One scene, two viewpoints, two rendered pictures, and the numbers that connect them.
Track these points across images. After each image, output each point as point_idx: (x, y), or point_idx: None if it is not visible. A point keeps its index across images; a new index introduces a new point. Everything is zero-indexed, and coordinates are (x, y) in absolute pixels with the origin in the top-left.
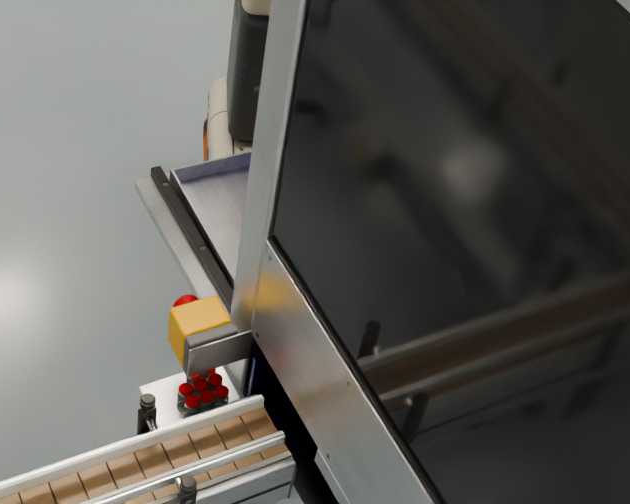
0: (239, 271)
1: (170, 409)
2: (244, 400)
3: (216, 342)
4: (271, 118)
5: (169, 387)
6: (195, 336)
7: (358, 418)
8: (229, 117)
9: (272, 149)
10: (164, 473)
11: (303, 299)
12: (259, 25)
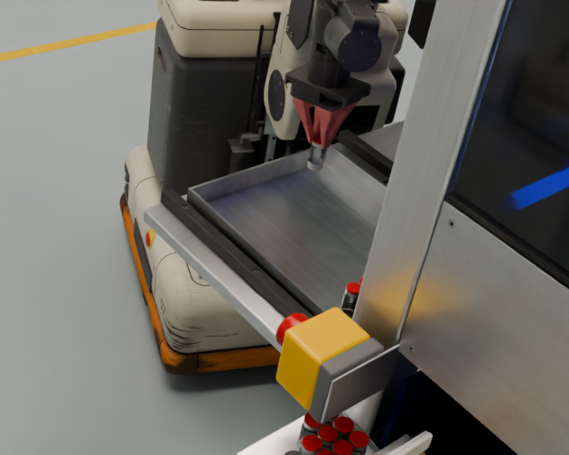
0: (375, 264)
1: None
2: (408, 441)
3: (362, 366)
4: (474, 2)
5: (275, 448)
6: (334, 361)
7: None
8: (163, 178)
9: (472, 51)
10: None
11: (534, 264)
12: (196, 69)
